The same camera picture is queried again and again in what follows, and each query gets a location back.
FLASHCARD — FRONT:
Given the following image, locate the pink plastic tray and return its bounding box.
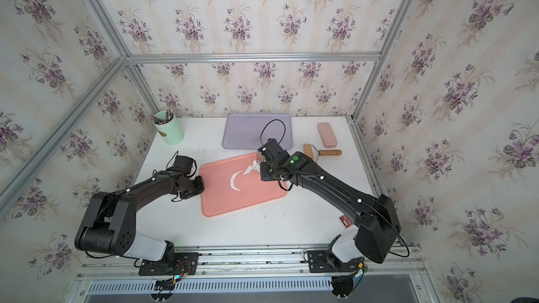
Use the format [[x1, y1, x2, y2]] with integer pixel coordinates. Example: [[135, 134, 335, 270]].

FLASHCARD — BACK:
[[199, 153, 286, 217]]

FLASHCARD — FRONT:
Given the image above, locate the wooden dough roller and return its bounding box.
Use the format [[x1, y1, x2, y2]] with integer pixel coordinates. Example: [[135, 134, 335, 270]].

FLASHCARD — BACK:
[[303, 144, 342, 162]]

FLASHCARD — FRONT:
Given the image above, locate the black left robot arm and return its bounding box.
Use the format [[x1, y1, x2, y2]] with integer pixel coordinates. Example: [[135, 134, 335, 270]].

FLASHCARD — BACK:
[[74, 170, 205, 262]]

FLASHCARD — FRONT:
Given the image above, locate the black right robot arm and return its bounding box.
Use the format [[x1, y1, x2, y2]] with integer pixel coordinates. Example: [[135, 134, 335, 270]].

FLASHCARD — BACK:
[[258, 139, 401, 264]]

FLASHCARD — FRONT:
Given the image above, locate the white dough trimming scrap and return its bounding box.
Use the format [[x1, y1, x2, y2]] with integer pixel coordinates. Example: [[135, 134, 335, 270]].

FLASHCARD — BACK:
[[230, 160, 261, 192]]

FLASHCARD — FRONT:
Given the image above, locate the purple plastic tray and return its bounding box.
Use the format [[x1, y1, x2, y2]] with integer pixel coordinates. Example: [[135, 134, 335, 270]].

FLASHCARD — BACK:
[[222, 113, 293, 151]]

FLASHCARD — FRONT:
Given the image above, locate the pink rectangular case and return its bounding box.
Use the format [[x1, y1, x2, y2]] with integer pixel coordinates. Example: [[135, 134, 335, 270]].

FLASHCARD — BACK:
[[317, 122, 338, 149]]

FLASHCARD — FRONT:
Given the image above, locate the green utensil cup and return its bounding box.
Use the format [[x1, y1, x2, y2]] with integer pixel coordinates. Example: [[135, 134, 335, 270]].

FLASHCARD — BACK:
[[151, 109, 185, 145]]

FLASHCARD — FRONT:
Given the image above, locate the red card packet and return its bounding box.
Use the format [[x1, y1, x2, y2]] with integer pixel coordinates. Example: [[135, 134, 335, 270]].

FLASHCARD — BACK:
[[339, 215, 354, 229]]

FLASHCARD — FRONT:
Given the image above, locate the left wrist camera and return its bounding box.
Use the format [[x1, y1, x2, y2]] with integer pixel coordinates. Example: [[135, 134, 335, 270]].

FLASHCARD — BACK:
[[171, 155, 198, 178]]

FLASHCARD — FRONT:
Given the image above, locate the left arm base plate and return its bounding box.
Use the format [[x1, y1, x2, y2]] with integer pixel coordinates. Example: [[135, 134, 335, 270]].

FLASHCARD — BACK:
[[138, 241, 199, 276]]

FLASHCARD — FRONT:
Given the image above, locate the aluminium frame rail front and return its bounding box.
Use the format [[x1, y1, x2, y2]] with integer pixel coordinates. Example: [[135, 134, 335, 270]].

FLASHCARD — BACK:
[[75, 244, 427, 280]]

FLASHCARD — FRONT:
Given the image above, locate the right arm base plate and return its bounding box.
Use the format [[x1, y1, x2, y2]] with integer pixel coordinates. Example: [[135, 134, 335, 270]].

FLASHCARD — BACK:
[[303, 234, 364, 273]]

